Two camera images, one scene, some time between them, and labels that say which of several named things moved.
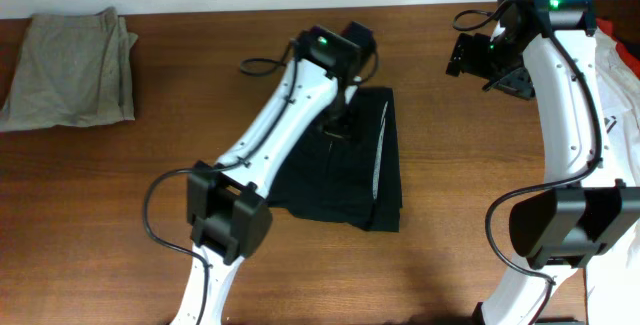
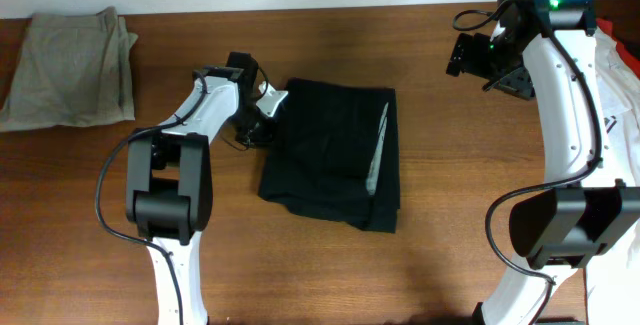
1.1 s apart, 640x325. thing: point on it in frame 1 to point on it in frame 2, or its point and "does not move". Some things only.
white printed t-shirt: [612, 291] does not move
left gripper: [344, 130] to [267, 137]
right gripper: [518, 86] does not move
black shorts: [351, 181] does not move
